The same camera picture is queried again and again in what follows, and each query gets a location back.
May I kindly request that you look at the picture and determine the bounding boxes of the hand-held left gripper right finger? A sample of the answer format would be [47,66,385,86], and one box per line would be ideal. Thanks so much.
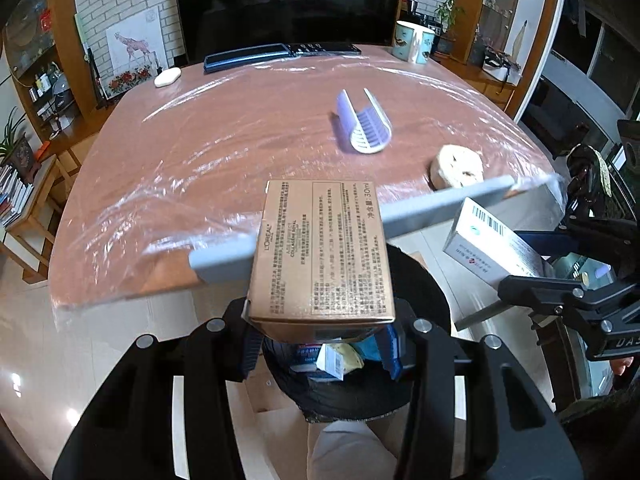
[377,305,586,480]

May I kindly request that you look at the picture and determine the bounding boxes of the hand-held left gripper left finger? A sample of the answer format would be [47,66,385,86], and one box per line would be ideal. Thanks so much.
[52,300,266,480]

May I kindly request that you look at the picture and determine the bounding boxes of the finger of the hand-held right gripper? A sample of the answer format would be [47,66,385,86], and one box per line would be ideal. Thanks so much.
[499,276,640,334]
[515,212,640,266]

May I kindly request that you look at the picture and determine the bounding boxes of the blue cloth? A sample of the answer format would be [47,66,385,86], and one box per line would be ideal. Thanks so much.
[357,329,391,362]

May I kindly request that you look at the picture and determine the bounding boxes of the yellow cloth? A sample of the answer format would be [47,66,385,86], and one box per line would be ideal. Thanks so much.
[332,342,366,376]

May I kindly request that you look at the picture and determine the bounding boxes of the black trash bin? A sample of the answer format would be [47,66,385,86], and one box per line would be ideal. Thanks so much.
[227,245,453,423]

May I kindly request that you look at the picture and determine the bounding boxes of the white printed carton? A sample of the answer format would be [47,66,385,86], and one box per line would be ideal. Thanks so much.
[442,197,551,286]

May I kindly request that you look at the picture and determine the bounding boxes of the gold printed carton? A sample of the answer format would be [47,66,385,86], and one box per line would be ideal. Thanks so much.
[241,180,398,343]

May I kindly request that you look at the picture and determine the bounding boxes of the person's right forearm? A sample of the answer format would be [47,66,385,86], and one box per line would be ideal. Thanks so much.
[555,382,640,480]

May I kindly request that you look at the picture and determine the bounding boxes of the white blue carton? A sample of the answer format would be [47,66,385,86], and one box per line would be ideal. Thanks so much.
[290,342,331,373]

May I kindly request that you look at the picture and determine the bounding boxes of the small white box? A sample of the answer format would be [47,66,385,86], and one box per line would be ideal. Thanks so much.
[317,345,346,381]

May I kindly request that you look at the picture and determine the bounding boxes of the grey flat board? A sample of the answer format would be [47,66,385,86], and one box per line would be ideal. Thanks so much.
[189,175,516,283]

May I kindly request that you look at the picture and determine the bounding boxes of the person's beige trouser leg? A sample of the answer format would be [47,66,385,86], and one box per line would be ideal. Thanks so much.
[307,420,401,480]

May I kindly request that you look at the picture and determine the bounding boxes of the clear plastic table cover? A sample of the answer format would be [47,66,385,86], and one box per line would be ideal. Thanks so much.
[47,42,568,311]

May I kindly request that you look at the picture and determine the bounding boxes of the wooden display cabinet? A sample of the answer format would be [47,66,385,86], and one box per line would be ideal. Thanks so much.
[450,0,563,111]
[45,0,108,136]

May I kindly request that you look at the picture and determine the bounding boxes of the purple hair roller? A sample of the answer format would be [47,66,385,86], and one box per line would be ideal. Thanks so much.
[332,88,393,155]

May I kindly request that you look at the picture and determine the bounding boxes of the small potted plant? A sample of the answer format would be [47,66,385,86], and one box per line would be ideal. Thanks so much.
[434,0,466,56]

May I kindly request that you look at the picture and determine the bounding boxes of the teal printed mug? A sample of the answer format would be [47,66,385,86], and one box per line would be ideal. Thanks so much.
[391,21,436,65]

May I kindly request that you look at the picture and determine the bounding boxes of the low wooden side table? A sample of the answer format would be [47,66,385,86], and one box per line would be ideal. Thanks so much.
[0,135,96,281]

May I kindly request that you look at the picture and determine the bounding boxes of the row of books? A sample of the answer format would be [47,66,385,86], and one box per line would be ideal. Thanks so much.
[0,162,33,228]

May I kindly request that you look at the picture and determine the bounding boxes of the dark blue flat case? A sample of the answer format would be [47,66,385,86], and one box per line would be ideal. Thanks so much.
[202,43,292,73]

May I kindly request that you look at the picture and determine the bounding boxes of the red flower picture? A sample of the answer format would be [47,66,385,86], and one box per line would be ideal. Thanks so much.
[97,57,161,101]

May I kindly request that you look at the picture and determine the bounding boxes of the potted plant with long leaves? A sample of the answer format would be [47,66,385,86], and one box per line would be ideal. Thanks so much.
[0,107,43,183]

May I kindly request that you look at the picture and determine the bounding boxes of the black keyboard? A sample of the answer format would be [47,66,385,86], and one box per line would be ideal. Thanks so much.
[287,42,362,57]

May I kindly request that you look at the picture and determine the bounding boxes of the giraffe picture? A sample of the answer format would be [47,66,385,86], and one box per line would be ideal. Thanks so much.
[105,6,168,73]

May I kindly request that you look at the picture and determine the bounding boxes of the black television screen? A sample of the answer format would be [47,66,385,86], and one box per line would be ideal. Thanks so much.
[172,0,406,66]

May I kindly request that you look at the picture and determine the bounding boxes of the round framed wall plaque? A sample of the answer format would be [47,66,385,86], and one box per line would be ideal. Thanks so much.
[2,0,57,81]

